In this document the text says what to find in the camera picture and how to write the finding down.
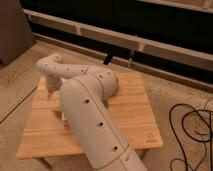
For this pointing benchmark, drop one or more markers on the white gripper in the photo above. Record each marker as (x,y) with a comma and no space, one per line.
(53,83)

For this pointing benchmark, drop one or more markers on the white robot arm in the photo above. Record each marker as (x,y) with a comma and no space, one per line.
(83,89)

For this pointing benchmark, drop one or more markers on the wooden table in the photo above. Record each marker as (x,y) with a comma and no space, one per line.
(46,135)

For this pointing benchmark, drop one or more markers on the grey cabinet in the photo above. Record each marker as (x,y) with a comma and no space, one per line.
(16,36)

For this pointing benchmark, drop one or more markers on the white shelf rail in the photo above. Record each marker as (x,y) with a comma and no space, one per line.
(165,51)

